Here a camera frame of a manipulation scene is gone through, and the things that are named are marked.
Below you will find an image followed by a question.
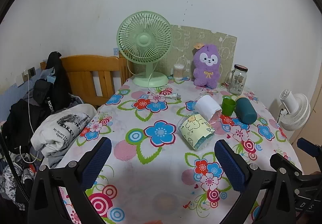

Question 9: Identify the beige patterned board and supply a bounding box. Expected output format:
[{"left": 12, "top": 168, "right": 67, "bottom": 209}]
[{"left": 170, "top": 25, "right": 237, "bottom": 84}]

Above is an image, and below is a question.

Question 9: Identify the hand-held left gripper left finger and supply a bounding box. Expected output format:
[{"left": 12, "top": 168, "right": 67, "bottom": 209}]
[{"left": 27, "top": 137, "right": 112, "bottom": 224}]

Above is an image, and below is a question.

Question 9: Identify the small green cup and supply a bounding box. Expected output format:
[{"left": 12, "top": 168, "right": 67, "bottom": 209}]
[{"left": 222, "top": 97, "right": 236, "bottom": 116}]

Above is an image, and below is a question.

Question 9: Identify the white charging cable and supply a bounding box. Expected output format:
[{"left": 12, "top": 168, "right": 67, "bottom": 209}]
[{"left": 19, "top": 71, "right": 39, "bottom": 164}]

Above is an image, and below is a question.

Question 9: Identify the grey cloth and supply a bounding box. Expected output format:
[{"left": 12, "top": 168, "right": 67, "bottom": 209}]
[{"left": 47, "top": 148, "right": 69, "bottom": 168}]

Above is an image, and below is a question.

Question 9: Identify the black rod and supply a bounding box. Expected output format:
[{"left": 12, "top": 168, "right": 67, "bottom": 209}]
[{"left": 0, "top": 128, "right": 30, "bottom": 205}]

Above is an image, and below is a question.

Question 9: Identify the wooden chair back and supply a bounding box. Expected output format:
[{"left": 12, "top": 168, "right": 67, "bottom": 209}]
[{"left": 40, "top": 54, "right": 133, "bottom": 107}]

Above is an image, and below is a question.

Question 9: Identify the purple plush toy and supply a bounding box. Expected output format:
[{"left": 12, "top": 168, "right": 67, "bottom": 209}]
[{"left": 192, "top": 43, "right": 222, "bottom": 89}]

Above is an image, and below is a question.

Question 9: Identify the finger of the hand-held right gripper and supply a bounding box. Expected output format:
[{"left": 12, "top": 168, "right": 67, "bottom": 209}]
[
  {"left": 270, "top": 153, "right": 303, "bottom": 177},
  {"left": 296, "top": 138, "right": 322, "bottom": 158}
]

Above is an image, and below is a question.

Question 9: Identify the white fan cable with plug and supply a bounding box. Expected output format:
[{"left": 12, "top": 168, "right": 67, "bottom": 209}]
[{"left": 147, "top": 63, "right": 182, "bottom": 101}]

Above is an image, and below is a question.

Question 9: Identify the white fan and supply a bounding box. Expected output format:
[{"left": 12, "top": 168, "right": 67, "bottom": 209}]
[{"left": 277, "top": 89, "right": 311, "bottom": 131}]

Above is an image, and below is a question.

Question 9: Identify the floral tablecloth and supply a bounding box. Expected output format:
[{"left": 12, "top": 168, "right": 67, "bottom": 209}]
[{"left": 41, "top": 77, "right": 302, "bottom": 224}]

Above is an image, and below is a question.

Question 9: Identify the clear cotton swab container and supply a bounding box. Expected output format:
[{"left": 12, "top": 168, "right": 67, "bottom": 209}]
[{"left": 173, "top": 63, "right": 186, "bottom": 81}]

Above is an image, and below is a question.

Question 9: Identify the dark clothes pile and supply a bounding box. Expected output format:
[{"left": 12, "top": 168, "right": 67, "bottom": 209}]
[{"left": 0, "top": 99, "right": 51, "bottom": 159}]

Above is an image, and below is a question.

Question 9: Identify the glass jar with lid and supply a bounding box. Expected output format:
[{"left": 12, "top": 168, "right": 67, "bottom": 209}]
[{"left": 223, "top": 64, "right": 248, "bottom": 95}]

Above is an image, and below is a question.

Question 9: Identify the dark teal cup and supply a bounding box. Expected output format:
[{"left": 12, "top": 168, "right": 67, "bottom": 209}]
[{"left": 235, "top": 97, "right": 258, "bottom": 125}]

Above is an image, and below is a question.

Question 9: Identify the white cup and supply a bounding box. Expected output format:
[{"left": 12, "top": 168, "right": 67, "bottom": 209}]
[{"left": 195, "top": 95, "right": 222, "bottom": 124}]

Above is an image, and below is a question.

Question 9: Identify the white printed shirt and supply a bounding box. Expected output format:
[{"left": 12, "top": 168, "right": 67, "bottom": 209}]
[{"left": 31, "top": 104, "right": 98, "bottom": 158}]

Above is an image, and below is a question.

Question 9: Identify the black jacket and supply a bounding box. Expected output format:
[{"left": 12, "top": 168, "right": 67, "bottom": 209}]
[{"left": 45, "top": 51, "right": 74, "bottom": 115}]

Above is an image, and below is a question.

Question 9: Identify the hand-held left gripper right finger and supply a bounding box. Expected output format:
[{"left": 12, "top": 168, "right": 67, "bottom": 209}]
[{"left": 214, "top": 139, "right": 302, "bottom": 224}]

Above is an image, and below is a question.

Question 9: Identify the green desk fan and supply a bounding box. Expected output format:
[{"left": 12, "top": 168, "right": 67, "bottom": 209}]
[{"left": 116, "top": 11, "right": 173, "bottom": 88}]

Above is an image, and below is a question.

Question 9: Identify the clear cup with yellow cartoon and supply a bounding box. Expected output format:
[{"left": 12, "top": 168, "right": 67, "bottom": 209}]
[{"left": 177, "top": 113, "right": 216, "bottom": 151}]

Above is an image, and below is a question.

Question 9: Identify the wall socket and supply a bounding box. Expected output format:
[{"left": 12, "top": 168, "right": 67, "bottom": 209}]
[{"left": 22, "top": 66, "right": 36, "bottom": 81}]

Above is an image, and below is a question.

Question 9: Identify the black bag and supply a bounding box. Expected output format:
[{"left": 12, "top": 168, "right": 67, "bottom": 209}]
[{"left": 33, "top": 79, "right": 54, "bottom": 115}]

